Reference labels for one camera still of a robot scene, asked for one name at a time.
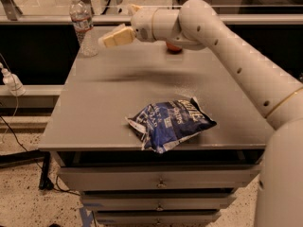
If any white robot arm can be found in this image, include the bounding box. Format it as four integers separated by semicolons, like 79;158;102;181
98;0;303;227

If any grey drawer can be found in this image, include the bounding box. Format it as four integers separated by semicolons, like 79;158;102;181
81;193;236;211
58;166;260;191
95;210;221;225

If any top grey drawer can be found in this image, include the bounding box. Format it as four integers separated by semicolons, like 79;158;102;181
58;166;260;191

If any middle grey drawer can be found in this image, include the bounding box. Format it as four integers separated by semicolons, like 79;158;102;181
81;193;236;211

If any black metal stand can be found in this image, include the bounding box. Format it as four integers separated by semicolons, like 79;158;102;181
0;149;54;191

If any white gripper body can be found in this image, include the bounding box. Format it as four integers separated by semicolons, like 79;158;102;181
131;8;155;43

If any metal rail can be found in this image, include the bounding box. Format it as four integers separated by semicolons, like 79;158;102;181
0;85;63;96
0;14;303;26

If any lower metal rail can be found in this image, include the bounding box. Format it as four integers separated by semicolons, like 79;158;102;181
0;85;63;96

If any clear plastic water bottle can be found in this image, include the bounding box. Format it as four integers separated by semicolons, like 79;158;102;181
69;0;98;57

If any black floor cable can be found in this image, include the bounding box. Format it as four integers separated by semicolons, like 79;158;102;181
0;115;80;197

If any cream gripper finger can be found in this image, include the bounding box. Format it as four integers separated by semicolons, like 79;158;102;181
127;4;142;16
98;24;135;48

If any blue chips bag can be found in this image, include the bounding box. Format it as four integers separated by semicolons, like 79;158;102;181
126;97;217;154

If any upper metal rail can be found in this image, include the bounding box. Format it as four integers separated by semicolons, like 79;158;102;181
0;14;303;26

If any bottom grey drawer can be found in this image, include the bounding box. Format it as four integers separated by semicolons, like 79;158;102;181
95;210;221;225

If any red apple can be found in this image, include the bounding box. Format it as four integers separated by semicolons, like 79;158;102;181
166;42;182;53

